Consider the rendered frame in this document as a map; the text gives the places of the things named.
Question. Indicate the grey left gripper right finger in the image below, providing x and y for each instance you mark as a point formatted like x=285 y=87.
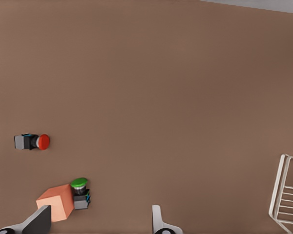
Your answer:
x=157 y=220

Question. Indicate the orange cube block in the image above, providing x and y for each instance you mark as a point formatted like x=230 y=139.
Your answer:
x=57 y=203

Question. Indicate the red button switch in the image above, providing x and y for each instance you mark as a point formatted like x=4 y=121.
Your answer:
x=31 y=141

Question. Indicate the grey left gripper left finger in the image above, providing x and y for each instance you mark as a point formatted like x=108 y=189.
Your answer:
x=36 y=221

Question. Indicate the green button switch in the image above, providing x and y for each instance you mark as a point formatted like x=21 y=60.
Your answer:
x=80 y=194

